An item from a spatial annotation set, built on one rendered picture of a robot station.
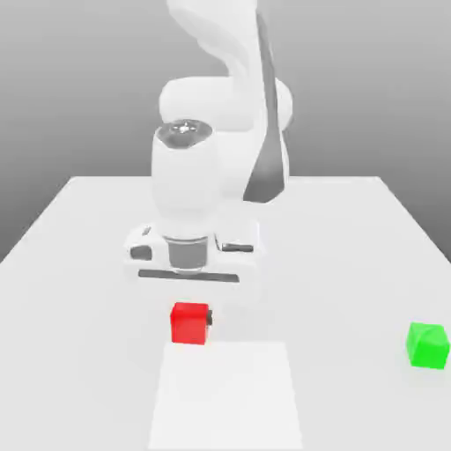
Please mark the small green cube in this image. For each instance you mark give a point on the small green cube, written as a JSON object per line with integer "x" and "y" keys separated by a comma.
{"x": 427, "y": 347}

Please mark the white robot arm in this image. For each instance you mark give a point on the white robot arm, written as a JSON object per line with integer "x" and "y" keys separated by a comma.
{"x": 183, "y": 176}

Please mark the small red cube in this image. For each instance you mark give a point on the small red cube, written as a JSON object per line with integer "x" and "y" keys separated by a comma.
{"x": 188, "y": 324}

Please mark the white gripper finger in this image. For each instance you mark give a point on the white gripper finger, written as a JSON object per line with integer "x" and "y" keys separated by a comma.
{"x": 210, "y": 319}

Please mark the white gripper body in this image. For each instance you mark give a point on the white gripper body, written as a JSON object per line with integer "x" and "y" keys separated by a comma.
{"x": 190, "y": 275}

